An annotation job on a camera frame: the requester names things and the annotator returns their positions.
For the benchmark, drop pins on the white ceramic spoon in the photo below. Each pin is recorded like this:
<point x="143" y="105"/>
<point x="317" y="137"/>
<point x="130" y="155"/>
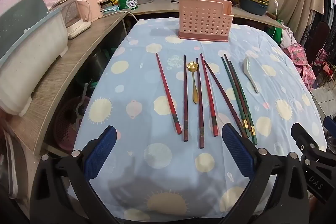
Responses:
<point x="248" y="66"/>

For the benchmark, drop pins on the pink patterned clothing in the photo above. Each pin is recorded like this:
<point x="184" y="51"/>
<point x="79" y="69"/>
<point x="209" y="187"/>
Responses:
<point x="299" y="61"/>

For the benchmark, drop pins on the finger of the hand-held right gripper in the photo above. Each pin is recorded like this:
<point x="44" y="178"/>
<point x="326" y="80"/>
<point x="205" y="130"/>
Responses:
<point x="304" y="137"/>
<point x="329" y="123"/>

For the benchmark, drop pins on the green chopstick gold band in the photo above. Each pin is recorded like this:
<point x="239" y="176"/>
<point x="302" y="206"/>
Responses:
<point x="233" y="71"/>
<point x="227" y="71"/>

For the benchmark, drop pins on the dark red chopstick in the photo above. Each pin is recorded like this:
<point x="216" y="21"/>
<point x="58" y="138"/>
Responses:
<point x="185" y="98"/>
<point x="200" y="108"/>
<point x="227" y="60"/>
<point x="223" y="92"/>

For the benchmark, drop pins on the curved wooden counter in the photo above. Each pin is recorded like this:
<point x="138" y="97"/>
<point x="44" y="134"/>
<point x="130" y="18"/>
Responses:
<point x="65" y="61"/>

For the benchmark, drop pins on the pink perforated utensil holder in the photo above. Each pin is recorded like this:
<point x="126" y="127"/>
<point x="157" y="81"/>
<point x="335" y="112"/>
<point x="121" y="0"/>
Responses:
<point x="204" y="19"/>

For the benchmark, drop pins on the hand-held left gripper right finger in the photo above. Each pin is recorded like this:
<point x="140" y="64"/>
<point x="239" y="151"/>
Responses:
<point x="237" y="150"/>

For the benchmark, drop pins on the green white bag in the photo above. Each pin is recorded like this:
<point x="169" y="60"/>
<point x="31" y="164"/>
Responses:
<point x="278" y="32"/>

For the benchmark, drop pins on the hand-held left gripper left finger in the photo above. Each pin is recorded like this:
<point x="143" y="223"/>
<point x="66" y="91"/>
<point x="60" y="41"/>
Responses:
<point x="101" y="153"/>

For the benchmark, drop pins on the gold flower spoon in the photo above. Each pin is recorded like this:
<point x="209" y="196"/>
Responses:
<point x="194" y="95"/>

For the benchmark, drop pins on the white dish drainer teal lid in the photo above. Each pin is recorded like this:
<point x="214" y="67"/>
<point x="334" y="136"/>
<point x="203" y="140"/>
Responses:
<point x="31" y="56"/>

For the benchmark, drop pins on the blue dotted tablecloth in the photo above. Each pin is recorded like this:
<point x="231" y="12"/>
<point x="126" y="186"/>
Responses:
<point x="147" y="77"/>

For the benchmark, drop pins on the white clear-lid appliance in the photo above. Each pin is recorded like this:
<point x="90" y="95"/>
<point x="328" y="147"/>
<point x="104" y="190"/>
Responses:
<point x="76" y="27"/>

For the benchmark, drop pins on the dark chair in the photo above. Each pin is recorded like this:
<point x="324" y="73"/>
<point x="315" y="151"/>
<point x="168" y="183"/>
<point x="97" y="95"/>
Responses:
<point x="319" y="37"/>

